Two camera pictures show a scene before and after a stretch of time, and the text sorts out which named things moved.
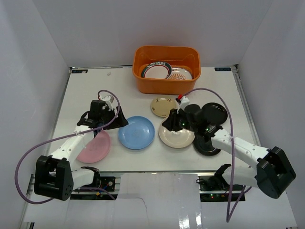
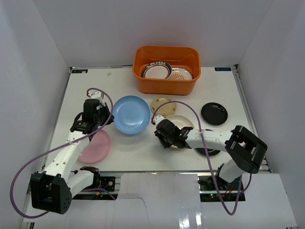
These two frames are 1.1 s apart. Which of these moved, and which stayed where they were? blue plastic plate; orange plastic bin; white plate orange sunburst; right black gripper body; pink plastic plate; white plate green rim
Moved: right black gripper body; blue plastic plate
Stayed: white plate green rim; pink plastic plate; orange plastic bin; white plate orange sunburst
